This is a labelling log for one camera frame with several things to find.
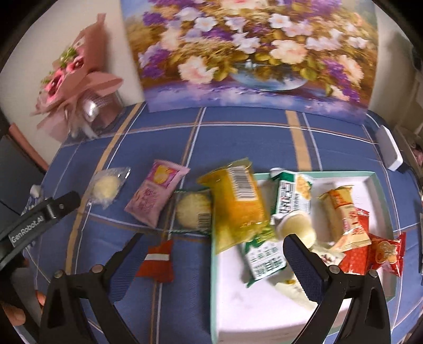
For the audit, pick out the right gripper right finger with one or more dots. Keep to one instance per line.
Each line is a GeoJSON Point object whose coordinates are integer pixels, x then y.
{"type": "Point", "coordinates": [367, 319]}

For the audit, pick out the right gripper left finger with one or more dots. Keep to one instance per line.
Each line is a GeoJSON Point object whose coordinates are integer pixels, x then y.
{"type": "Point", "coordinates": [63, 318]}

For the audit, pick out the clear-wrapped white round pastry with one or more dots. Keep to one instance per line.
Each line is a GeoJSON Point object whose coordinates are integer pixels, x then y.
{"type": "Point", "coordinates": [105, 186]}

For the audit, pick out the long red snack packet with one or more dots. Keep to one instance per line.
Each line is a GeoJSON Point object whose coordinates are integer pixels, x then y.
{"type": "Point", "coordinates": [355, 260]}

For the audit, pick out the red snack packet with picture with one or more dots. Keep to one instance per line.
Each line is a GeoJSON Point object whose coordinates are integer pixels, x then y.
{"type": "Point", "coordinates": [387, 254]}

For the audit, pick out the red rectangular snack bar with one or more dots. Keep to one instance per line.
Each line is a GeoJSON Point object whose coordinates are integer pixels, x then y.
{"type": "Point", "coordinates": [158, 264]}

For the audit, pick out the pink snack packet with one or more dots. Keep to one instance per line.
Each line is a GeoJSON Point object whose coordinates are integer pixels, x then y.
{"type": "Point", "coordinates": [155, 191]}

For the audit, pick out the beige orange snack packet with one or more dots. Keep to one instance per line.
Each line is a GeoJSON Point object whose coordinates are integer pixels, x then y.
{"type": "Point", "coordinates": [346, 230]}

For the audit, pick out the dark green snack packet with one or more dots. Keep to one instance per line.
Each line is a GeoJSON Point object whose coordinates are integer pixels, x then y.
{"type": "Point", "coordinates": [264, 257]}

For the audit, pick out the cream jelly cup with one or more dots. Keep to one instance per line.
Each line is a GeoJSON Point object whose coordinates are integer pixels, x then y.
{"type": "Point", "coordinates": [300, 224]}

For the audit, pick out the green-edged clear round cookie pack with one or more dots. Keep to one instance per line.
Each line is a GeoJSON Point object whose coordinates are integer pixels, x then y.
{"type": "Point", "coordinates": [193, 211]}

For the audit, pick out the green white cracker packet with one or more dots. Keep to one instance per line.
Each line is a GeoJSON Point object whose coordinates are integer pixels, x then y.
{"type": "Point", "coordinates": [293, 193]}

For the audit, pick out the yellow cake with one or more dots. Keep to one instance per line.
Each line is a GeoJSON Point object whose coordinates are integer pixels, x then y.
{"type": "Point", "coordinates": [239, 211]}

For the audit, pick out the white packet with orange print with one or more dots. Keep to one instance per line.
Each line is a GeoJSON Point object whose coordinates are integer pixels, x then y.
{"type": "Point", "coordinates": [306, 277]}

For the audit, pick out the person's hand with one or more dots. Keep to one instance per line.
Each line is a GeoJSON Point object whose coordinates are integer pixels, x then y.
{"type": "Point", "coordinates": [15, 315]}

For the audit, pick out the crumpled blue white wrapper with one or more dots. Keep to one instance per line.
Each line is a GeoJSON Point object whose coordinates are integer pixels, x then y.
{"type": "Point", "coordinates": [36, 196]}

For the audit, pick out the blue plaid tablecloth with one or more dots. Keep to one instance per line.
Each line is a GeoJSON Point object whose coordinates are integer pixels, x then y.
{"type": "Point", "coordinates": [204, 139]}

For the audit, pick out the white teal-rimmed tray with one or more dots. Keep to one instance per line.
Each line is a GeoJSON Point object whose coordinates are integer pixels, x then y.
{"type": "Point", "coordinates": [275, 309]}

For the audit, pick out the pink flower bouquet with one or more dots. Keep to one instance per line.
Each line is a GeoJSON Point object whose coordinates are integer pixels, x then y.
{"type": "Point", "coordinates": [78, 99]}

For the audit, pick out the white rectangular device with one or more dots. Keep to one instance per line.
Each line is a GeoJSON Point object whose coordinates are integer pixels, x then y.
{"type": "Point", "coordinates": [390, 152]}

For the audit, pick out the floral canvas painting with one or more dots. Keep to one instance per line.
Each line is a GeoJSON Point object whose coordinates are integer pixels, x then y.
{"type": "Point", "coordinates": [317, 57]}

